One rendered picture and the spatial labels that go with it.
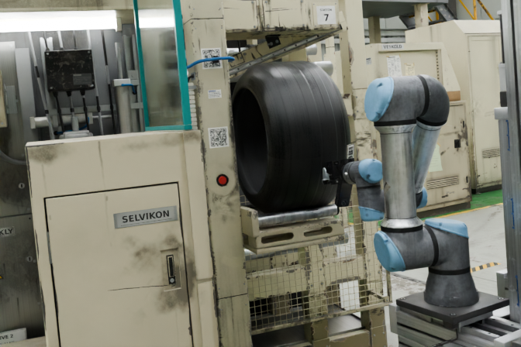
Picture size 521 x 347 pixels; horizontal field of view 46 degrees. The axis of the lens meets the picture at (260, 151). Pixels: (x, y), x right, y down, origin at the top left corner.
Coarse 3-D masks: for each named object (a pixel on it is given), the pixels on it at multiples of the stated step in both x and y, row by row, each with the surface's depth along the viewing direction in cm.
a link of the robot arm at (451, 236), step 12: (432, 228) 170; (444, 228) 169; (456, 228) 168; (432, 240) 168; (444, 240) 168; (456, 240) 169; (468, 240) 172; (444, 252) 168; (456, 252) 169; (468, 252) 171; (432, 264) 169; (444, 264) 170; (456, 264) 169; (468, 264) 171
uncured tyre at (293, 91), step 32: (256, 64) 237; (288, 64) 232; (256, 96) 225; (288, 96) 216; (320, 96) 220; (256, 128) 269; (288, 128) 213; (320, 128) 216; (256, 160) 268; (288, 160) 214; (320, 160) 218; (256, 192) 242; (288, 192) 220; (320, 192) 226
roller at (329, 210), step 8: (304, 208) 231; (312, 208) 232; (320, 208) 233; (328, 208) 234; (336, 208) 235; (264, 216) 225; (272, 216) 226; (280, 216) 227; (288, 216) 228; (296, 216) 229; (304, 216) 230; (312, 216) 231; (320, 216) 233; (264, 224) 225; (272, 224) 226
